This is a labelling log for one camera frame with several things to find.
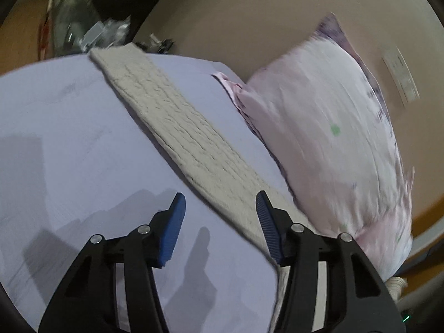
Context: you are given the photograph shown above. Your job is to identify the cluttered items beside bed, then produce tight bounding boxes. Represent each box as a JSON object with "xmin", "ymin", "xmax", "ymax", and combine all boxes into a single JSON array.
[{"xmin": 38, "ymin": 0, "xmax": 159, "ymax": 60}]

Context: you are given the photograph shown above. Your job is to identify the beige cable-knit sweater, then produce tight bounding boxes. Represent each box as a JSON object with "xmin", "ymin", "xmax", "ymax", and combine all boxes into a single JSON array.
[{"xmin": 89, "ymin": 44, "xmax": 317, "ymax": 333}]

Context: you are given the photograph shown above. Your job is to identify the white wall switch panel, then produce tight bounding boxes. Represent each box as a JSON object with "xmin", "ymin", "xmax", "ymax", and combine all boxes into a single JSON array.
[{"xmin": 382, "ymin": 46, "xmax": 420, "ymax": 107}]

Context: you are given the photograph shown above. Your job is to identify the lavender bed sheet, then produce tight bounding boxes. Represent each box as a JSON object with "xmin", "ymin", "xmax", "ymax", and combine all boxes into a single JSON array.
[{"xmin": 1, "ymin": 56, "xmax": 277, "ymax": 332}]

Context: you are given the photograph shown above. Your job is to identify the pink floral pillow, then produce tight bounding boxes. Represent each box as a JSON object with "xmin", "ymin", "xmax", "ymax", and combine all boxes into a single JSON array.
[{"xmin": 215, "ymin": 14, "xmax": 415, "ymax": 280}]

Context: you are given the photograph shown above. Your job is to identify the wooden bed frame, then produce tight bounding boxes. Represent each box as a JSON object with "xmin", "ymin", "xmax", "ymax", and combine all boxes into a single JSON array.
[{"xmin": 399, "ymin": 197, "xmax": 443, "ymax": 296}]

